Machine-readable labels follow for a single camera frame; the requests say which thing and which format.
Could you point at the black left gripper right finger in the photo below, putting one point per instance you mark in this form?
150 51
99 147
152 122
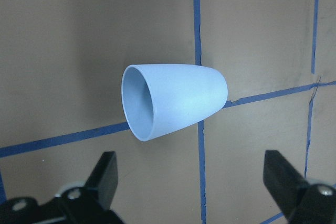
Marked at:
285 184

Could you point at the light blue plastic cup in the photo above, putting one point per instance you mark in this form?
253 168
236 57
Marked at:
159 99

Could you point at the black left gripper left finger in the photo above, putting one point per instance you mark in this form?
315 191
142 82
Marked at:
103 180

